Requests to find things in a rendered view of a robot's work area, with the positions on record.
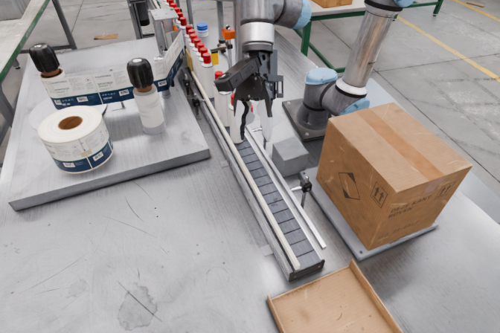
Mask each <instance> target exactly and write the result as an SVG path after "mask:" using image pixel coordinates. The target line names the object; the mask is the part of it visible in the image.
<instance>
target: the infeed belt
mask: <svg viewBox="0 0 500 333"><path fill-rule="evenodd" d="M209 100H210V102H211V104H212V106H213V107H214V109H215V101H214V98H213V99H209ZM205 105H206V106H207V108H208V111H209V112H210V113H211V116H212V118H213V119H214V122H215V124H216V125H217V127H218V129H219V131H220V133H221V135H222V137H223V139H224V141H225V142H226V144H227V146H228V148H229V150H230V152H231V154H232V156H233V157H234V160H235V161H236V163H237V165H238V167H239V169H240V171H241V173H242V174H243V177H244V179H245V180H246V183H247V184H248V186H249V188H250V190H251V192H252V194H253V196H254V198H255V200H256V202H257V203H258V205H259V207H260V209H261V211H262V213H263V215H264V217H265V219H266V220H267V222H268V224H269V226H270V228H271V230H272V232H273V234H274V235H275V238H276V239H277V241H278V244H279V245H280V247H281V250H282V251H283V253H284V255H285V257H286V259H287V261H288V263H289V265H290V266H291V268H292V270H293V272H294V273H297V272H299V271H302V270H304V269H306V268H309V267H311V266H314V265H317V264H318V263H320V262H321V260H320V258H319V257H318V254H317V253H316V252H315V250H314V248H313V246H312V245H311V244H310V241H309V240H308V239H307V237H306V235H305V233H304V232H303V230H302V229H301V226H300V225H299V223H298V222H297V220H296V219H295V217H294V216H293V214H292V212H291V210H290V209H289V207H288V205H287V204H286V202H285V201H284V199H283V197H282V195H281V194H280V192H279V191H278V188H277V187H276V186H275V184H274V183H273V180H272V179H271V178H270V176H269V174H268V172H267V171H266V169H265V167H264V166H263V164H262V163H261V161H260V159H259V158H258V156H257V154H256V153H255V151H254V150H253V148H252V147H251V144H250V143H249V141H248V139H247V138H246V136H245V135H244V140H243V142H242V143H240V144H234V146H235V147H236V149H237V151H238V153H239V155H240V157H241V158H242V160H243V163H244V164H245V165H246V168H247V170H248V171H249V173H250V175H251V177H252V178H253V180H254V182H255V184H256V185H257V188H258V189H259V191H260V193H261V195H262V197H263V199H264V201H265V202H266V204H267V206H268V208H269V209H270V211H271V213H272V215H273V216H274V218H275V221H276V222H277V223H278V226H279V228H280V229H281V231H282V233H283V235H284V237H285V239H286V240H287V242H288V244H289V246H290V247H291V249H292V252H293V253H294V254H295V257H296V259H297V260H298V262H299V264H300V268H299V269H297V270H295V268H294V266H293V265H292V263H291V261H290V259H289V257H288V255H287V254H286V251H285V250H284V248H283V245H282V244H281V242H280V240H279V238H278V236H277V234H276V232H275V231H274V229H273V227H272V225H271V223H270V221H269V219H268V218H267V216H266V214H265V212H264V210H263V208H262V207H261V205H260V202H259V201H258V199H257V196H256V195H255V194H254V191H253V189H252V188H251V185H250V183H249V182H248V180H247V178H246V176H245V174H244V172H243V171H242V169H241V167H240V165H239V163H238V161H237V159H236V158H235V156H234V153H233V152H232V150H231V147H230V146H229V145H228V142H227V140H226V139H225V136H224V135H223V133H222V131H221V129H220V127H219V125H218V123H217V122H216V120H215V118H214V116H213V114H212V112H211V110H210V109H209V107H208V104H207V103H206V102H205ZM215 111H216V109H215Z"/></svg>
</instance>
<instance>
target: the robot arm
mask: <svg viewBox="0 0 500 333"><path fill-rule="evenodd" d="M238 1H239V2H240V40H241V45H242V54H245V55H249V57H245V58H242V59H241V60H240V61H239V62H237V63H236V64H235V65H233V66H232V67H231V68H229V69H228V70H227V71H226V72H225V73H224V74H222V75H220V76H219V77H218V78H217V79H216V80H214V85H215V86H216V88H217V91H218V92H221V91H224V92H230V91H233V90H234V89H236V91H235V93H234V99H233V107H234V116H235V123H236V126H237V131H238V134H239V136H240V139H241V140H243V138H244V134H245V126H247V125H249V124H250V123H253V121H254V118H255V115H254V113H252V112H251V101H250V100H254V101H260V102H259V103H258V104H257V113H258V114H259V115H260V125H261V126H262V135H263V137H264V138H265V140H266V142H270V140H271V136H272V128H273V127H274V126H276V125H278V124H279V123H281V116H280V115H279V114H278V113H277V112H275V111H274V109H273V106H272V104H273V100H275V99H276V95H277V98H283V75H278V50H274V49H273V45H274V43H275V26H274V25H279V26H283V27H286V28H289V29H292V28H293V29H301V28H303V27H304V26H305V25H306V24H307V23H308V21H309V20H310V17H311V14H312V7H311V4H310V2H309V1H308V0H238ZM413 1H414V0H364V4H365V6H366V11H365V15H364V18H363V20H362V23H361V26H360V29H359V32H358V35H357V37H356V41H355V43H354V46H353V50H352V51H351V54H350V58H349V60H348V63H347V66H346V69H345V71H344V75H343V77H342V78H341V79H339V80H337V77H338V76H337V73H336V72H335V71H334V70H333V69H330V68H315V69H312V70H311V71H309V72H308V74H307V78H306V80H305V87H304V97H303V103H302V104H301V106H300V108H299V109H298V111H297V116H296V119H297V121H298V123H299V124H300V125H301V126H303V127H304V128H307V129H312V130H321V129H326V128H327V122H328V119H329V118H332V117H333V116H332V115H334V116H335V117H338V116H341V115H343V114H349V113H352V112H355V111H358V110H361V109H366V108H369V105H370V100H369V99H368V98H367V97H366V96H367V94H368V87H367V86H366V84H367V82H368V79H369V77H370V75H371V72H372V70H373V67H374V64H375V62H376V59H377V57H378V55H379V52H380V50H381V48H382V45H383V42H384V41H385V38H386V35H387V33H388V30H389V28H390V26H391V23H392V21H393V18H394V16H395V15H397V14H398V13H401V12H402V11H403V8H404V7H408V6H409V5H410V4H411V3H412V2H413ZM278 82H281V93H279V90H278ZM276 83H277V90H276Z"/></svg>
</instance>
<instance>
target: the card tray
mask: <svg viewBox="0 0 500 333"><path fill-rule="evenodd" d="M267 303H268V304H269V307H270V309H271V312H272V314H273V316H274V319H275V321H276V323H277V325H278V328H279V330H280V332H281V333H404V332H403V331H402V329H401V328H400V327H399V325H398V324H397V322H396V320H395V319H394V318H393V317H392V315H391V313H390V312H389V310H388V309H387V308H386V307H385V305H384V303H383V302H382V301H381V299H380V298H379V296H378V295H377V293H376V292H375V290H374V289H373V287H372V286H371V284H370V283H369V281H368V280H367V279H366V277H365V275H364V274H363V273H362V272H361V270H360V269H359V267H358V265H357V264H356V263H355V262H354V260H353V259H351V261H350V264H349V265H348V266H346V267H344V268H341V269H339V270H337V271H334V272H332V273H330V274H328V275H325V276H323V277H321V278H318V279H316V280H313V281H312V282H308V283H307V284H305V285H302V286H300V287H297V288H295V289H292V290H291V291H288V292H286V293H284V294H281V295H279V296H276V297H274V298H270V296H269V294H268V295H267Z"/></svg>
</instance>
